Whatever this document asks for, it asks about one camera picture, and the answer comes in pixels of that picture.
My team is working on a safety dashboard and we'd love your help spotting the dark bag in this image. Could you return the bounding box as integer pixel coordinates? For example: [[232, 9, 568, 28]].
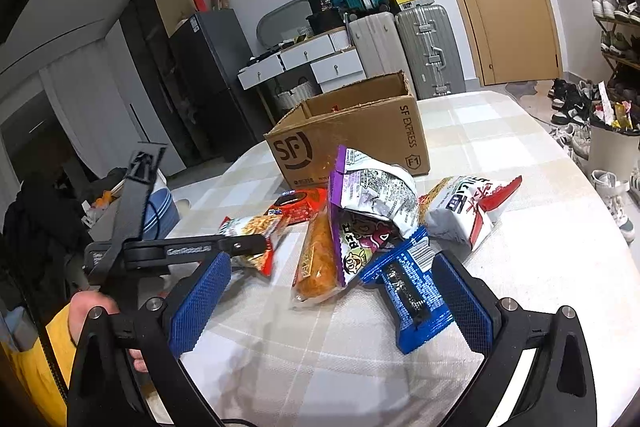
[[0, 189, 90, 308]]

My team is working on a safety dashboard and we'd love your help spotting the woven laundry basket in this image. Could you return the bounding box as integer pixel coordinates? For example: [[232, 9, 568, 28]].
[[274, 82, 317, 114]]

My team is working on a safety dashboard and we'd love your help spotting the white trash bin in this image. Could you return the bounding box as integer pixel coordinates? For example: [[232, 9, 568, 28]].
[[586, 121, 640, 181]]

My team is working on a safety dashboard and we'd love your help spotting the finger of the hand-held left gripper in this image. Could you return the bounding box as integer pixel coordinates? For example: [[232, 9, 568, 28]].
[[215, 234, 267, 256], [90, 146, 167, 284]]

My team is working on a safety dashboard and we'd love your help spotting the person's left hand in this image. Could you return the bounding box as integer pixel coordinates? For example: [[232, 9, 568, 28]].
[[68, 291, 151, 373]]

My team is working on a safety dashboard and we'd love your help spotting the brown cardboard box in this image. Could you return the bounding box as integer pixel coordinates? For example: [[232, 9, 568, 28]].
[[263, 72, 432, 190]]

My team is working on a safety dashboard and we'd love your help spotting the blue bowl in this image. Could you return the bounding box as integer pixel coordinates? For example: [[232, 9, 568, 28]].
[[142, 186, 181, 241]]

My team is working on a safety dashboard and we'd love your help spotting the small noodle snack packet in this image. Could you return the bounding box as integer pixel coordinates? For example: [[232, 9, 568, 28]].
[[219, 214, 282, 278]]

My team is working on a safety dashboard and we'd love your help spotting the beige suitcase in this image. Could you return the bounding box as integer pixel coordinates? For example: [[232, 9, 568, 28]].
[[347, 11, 419, 100]]

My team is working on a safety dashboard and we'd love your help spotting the shoe rack with shoes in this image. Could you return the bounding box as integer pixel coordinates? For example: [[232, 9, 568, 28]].
[[575, 0, 640, 120]]

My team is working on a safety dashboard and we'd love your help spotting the silver suitcase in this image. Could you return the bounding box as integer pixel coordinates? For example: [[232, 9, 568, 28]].
[[394, 4, 467, 100]]

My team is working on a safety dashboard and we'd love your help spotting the group of sneakers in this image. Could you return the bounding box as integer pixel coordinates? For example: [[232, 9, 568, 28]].
[[546, 78, 640, 244]]

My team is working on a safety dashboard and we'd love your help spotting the orange bread in clear wrapper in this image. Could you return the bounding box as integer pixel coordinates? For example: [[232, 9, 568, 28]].
[[291, 206, 347, 311]]

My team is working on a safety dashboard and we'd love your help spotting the dark tall cabinet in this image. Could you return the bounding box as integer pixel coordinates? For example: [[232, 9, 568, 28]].
[[119, 0, 202, 178]]

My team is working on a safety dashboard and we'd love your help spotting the blue wafer packet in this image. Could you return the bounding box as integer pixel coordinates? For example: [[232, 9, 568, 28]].
[[359, 227, 457, 356]]

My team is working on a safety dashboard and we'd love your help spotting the white drawer dresser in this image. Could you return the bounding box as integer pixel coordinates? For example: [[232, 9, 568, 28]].
[[237, 28, 366, 124]]

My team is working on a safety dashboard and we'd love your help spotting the large white red noodle packet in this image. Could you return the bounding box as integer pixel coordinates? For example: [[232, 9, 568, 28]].
[[419, 175, 524, 253]]

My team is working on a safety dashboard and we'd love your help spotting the person's left forearm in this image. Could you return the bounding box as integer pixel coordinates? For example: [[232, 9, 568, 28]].
[[0, 307, 81, 427]]

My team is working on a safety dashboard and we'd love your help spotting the purple silver snack packet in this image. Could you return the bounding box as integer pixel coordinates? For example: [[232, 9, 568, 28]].
[[329, 145, 419, 239]]

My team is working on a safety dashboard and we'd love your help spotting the purple cartoon snack packet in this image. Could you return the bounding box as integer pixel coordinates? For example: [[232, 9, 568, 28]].
[[327, 202, 417, 291]]

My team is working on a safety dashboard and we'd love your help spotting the black fridge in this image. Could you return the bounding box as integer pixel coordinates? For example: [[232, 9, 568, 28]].
[[167, 9, 267, 168]]

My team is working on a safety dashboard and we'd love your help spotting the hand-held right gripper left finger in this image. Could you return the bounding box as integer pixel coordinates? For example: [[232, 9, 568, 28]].
[[67, 252, 233, 427]]

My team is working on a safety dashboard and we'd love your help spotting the grey oval mirror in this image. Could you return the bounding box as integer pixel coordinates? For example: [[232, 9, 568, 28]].
[[256, 0, 314, 54]]

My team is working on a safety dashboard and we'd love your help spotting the grey round rug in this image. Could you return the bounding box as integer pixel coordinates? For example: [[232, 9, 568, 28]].
[[503, 80, 544, 102]]

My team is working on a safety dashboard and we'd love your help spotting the black printed bag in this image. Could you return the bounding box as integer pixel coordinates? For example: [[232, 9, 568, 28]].
[[305, 0, 349, 36]]

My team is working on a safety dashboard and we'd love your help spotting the red cookie packet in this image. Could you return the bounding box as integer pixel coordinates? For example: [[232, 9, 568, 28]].
[[266, 188, 329, 226]]

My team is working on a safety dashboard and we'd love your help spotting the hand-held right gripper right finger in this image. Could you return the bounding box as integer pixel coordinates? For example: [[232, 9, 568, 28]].
[[432, 252, 596, 427]]

